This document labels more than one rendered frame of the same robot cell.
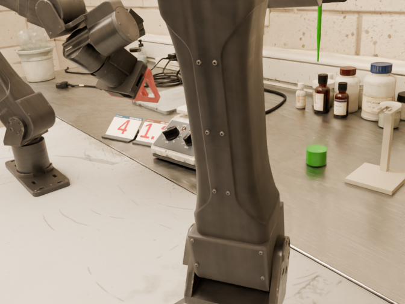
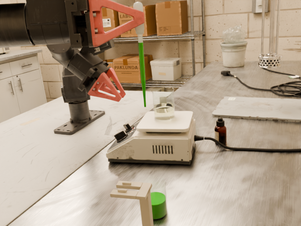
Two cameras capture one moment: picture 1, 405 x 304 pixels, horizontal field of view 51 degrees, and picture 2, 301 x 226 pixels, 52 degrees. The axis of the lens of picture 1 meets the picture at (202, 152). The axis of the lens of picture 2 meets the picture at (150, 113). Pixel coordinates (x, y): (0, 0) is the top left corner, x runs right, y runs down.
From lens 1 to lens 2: 0.81 m
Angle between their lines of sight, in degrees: 57
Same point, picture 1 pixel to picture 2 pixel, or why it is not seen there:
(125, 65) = (82, 68)
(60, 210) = (39, 144)
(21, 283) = not seen: outside the picture
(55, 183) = (66, 130)
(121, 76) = (82, 76)
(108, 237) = (7, 167)
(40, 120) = (70, 91)
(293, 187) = (92, 214)
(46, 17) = not seen: hidden behind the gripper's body
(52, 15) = not seen: hidden behind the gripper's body
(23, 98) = (67, 76)
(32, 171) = (72, 119)
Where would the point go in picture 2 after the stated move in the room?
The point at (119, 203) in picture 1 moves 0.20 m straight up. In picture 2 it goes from (49, 155) to (34, 80)
